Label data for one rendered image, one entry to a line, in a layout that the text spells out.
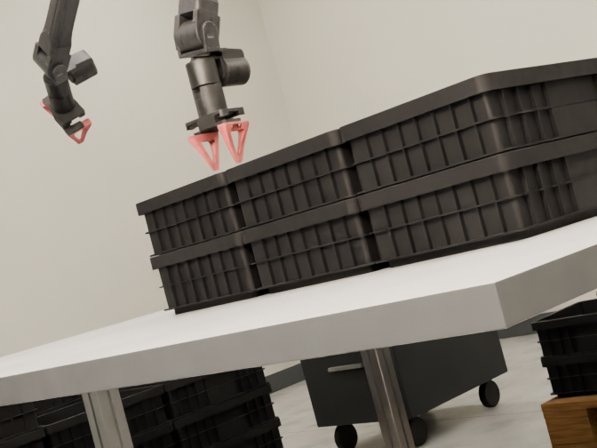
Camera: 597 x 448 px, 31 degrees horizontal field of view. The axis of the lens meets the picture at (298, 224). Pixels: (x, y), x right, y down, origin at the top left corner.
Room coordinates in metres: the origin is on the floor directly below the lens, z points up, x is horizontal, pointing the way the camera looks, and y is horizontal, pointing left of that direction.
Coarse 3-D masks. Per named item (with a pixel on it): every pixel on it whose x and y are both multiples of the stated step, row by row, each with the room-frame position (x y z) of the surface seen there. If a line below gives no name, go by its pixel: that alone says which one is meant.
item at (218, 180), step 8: (216, 176) 1.88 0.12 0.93; (224, 176) 1.87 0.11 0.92; (192, 184) 1.93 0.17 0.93; (200, 184) 1.91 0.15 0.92; (208, 184) 1.90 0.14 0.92; (216, 184) 1.88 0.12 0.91; (224, 184) 1.87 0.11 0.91; (168, 192) 1.99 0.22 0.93; (176, 192) 1.97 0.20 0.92; (184, 192) 1.95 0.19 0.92; (192, 192) 1.94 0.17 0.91; (200, 192) 1.92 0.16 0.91; (152, 200) 2.03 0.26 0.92; (160, 200) 2.01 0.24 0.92; (168, 200) 2.00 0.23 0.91; (176, 200) 1.98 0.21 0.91; (144, 208) 2.06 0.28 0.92; (152, 208) 2.04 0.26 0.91
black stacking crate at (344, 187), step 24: (288, 168) 1.75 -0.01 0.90; (312, 168) 1.71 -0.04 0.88; (336, 168) 1.67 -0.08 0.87; (240, 192) 1.85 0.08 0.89; (264, 192) 1.80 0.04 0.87; (288, 192) 1.76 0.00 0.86; (312, 192) 1.72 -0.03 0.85; (336, 192) 1.67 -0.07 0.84; (264, 216) 1.82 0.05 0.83; (288, 216) 1.78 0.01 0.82
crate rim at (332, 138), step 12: (324, 132) 1.66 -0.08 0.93; (336, 132) 1.65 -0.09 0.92; (300, 144) 1.70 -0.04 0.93; (312, 144) 1.68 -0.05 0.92; (324, 144) 1.66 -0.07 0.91; (336, 144) 1.65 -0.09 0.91; (264, 156) 1.77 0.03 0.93; (276, 156) 1.75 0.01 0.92; (288, 156) 1.73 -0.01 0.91; (300, 156) 1.71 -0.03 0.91; (240, 168) 1.82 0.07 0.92; (252, 168) 1.80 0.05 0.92; (264, 168) 1.78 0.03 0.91; (228, 180) 1.85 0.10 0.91
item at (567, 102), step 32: (480, 96) 1.44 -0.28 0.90; (512, 96) 1.47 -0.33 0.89; (544, 96) 1.52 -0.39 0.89; (576, 96) 1.57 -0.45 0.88; (384, 128) 1.58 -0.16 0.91; (416, 128) 1.53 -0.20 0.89; (448, 128) 1.49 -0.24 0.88; (480, 128) 1.45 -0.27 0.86; (512, 128) 1.45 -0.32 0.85; (544, 128) 1.51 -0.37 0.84; (576, 128) 1.55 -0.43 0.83; (384, 160) 1.59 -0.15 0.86; (416, 160) 1.55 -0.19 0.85; (448, 160) 1.50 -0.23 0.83
